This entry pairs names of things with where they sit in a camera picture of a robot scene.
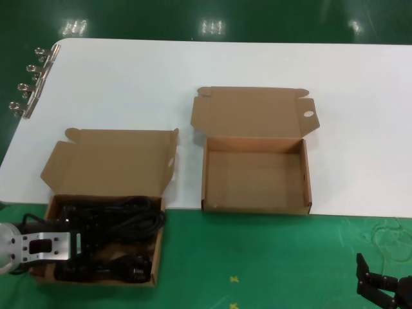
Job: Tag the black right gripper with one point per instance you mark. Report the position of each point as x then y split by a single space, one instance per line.
405 291

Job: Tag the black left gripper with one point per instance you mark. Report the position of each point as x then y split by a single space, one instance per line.
85 244

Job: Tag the open brown cardboard box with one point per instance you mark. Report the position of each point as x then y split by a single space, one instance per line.
112 161
251 112

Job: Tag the black power adapter plug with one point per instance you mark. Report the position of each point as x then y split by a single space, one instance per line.
138 267

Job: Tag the green table cloth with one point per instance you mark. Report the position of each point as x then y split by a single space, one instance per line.
257 257

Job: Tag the silver metal binder clip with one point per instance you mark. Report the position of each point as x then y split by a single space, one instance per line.
29 109
38 90
56 53
46 72

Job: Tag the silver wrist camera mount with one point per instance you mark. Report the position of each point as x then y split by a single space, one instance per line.
58 248

